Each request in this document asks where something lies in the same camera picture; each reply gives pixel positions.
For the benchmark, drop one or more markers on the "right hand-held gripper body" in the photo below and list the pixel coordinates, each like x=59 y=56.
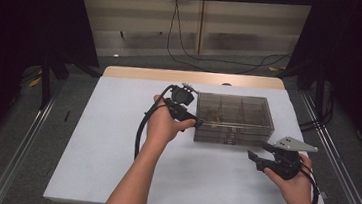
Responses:
x=287 y=164

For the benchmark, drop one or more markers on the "transparent grey drawer box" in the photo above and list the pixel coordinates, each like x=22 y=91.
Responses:
x=244 y=118

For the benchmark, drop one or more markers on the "metal floor rail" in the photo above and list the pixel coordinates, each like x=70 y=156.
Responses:
x=19 y=157
x=345 y=178

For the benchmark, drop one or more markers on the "person's left hand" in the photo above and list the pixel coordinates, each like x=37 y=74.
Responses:
x=161 y=128

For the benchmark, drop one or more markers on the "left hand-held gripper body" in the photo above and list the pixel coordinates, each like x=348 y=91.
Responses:
x=181 y=98

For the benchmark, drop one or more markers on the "black metal stand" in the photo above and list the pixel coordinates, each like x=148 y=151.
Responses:
x=318 y=95
x=45 y=82

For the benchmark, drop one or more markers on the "person's right hand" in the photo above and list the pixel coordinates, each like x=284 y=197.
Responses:
x=297 y=192

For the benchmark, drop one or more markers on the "black curtain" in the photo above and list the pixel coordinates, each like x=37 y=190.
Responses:
x=358 y=48
x=15 y=32

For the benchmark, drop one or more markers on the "yellow tape piece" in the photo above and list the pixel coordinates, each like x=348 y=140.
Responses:
x=36 y=82

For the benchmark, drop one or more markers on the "small black floor object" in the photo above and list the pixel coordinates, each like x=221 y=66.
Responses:
x=67 y=115

